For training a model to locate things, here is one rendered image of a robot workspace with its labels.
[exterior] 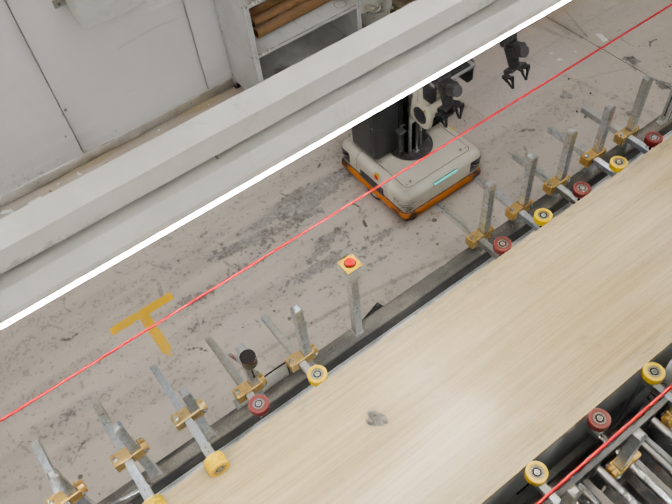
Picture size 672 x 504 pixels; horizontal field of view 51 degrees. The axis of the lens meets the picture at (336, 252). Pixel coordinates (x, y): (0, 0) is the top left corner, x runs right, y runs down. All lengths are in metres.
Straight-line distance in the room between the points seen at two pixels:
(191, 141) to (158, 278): 3.03
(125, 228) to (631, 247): 2.35
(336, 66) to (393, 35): 0.15
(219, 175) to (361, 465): 1.48
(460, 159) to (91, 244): 3.21
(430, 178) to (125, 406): 2.15
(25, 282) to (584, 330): 2.17
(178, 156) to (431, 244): 3.03
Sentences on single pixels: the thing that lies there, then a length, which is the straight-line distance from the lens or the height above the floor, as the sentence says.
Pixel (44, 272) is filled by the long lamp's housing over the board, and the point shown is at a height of 2.37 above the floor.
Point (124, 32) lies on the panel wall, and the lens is 4.83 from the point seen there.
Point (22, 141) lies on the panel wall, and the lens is 4.95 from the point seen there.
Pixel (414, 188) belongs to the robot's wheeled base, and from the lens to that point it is 4.15.
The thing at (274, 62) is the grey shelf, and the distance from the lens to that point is 5.36.
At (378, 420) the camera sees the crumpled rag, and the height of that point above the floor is 0.92.
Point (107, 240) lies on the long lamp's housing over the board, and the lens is 1.37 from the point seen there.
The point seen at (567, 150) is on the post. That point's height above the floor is 1.03.
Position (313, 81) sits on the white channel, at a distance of 1.43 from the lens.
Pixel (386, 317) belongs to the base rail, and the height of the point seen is 0.70.
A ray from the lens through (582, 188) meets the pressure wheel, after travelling 3.39.
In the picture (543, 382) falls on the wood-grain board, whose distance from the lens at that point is 2.80.
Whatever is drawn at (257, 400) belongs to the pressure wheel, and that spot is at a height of 0.90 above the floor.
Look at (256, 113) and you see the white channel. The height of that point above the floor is 2.46.
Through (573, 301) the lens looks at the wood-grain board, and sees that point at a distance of 3.01.
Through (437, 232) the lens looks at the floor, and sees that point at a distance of 4.30.
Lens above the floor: 3.36
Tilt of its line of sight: 53 degrees down
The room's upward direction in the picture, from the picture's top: 8 degrees counter-clockwise
